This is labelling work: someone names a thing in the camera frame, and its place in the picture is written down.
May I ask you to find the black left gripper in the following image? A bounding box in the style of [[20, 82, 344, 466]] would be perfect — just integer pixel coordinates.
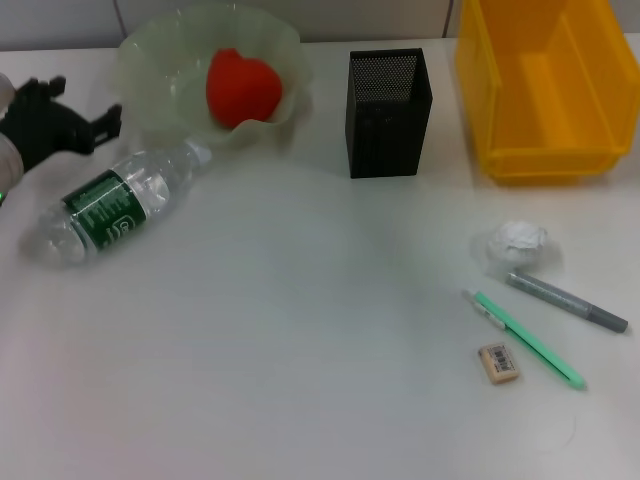
[[0, 74, 124, 171]]

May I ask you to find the clear green-label water bottle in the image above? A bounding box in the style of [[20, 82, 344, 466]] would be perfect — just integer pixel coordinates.
[[19, 139, 214, 269]]

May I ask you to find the red-orange toy fruit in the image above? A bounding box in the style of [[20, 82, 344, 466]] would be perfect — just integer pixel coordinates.
[[206, 47, 285, 126]]

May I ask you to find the white paper ball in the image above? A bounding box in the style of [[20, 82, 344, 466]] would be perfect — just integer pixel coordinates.
[[485, 220, 549, 265]]

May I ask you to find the beige eraser with barcode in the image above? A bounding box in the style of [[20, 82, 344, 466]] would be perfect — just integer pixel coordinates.
[[477, 341, 521, 386]]

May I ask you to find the mint green pen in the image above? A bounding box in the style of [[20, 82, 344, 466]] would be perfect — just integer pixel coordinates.
[[462, 288, 587, 391]]

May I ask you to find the translucent green fruit plate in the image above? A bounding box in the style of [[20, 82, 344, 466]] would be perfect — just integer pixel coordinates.
[[115, 0, 317, 151]]

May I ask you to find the black mesh pen holder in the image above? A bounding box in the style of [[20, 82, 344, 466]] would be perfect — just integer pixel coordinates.
[[344, 48, 433, 180]]

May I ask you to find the grey marker pen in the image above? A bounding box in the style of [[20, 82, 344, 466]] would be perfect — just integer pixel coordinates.
[[505, 270, 630, 334]]

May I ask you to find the yellow plastic storage bin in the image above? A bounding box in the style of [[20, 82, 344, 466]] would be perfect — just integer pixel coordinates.
[[453, 0, 640, 187]]

